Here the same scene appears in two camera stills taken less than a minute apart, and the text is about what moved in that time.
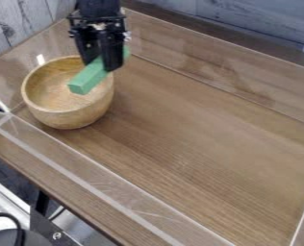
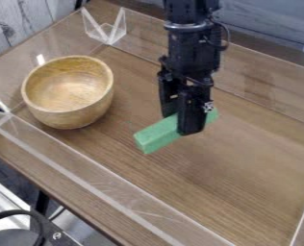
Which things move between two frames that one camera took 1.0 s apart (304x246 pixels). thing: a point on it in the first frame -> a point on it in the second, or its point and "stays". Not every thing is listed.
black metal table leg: [42, 204] stays
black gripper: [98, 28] -> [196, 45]
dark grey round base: [6, 237] stays
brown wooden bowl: [50, 104] stays
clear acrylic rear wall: [224, 64] stays
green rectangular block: [93, 73] -> [162, 133]
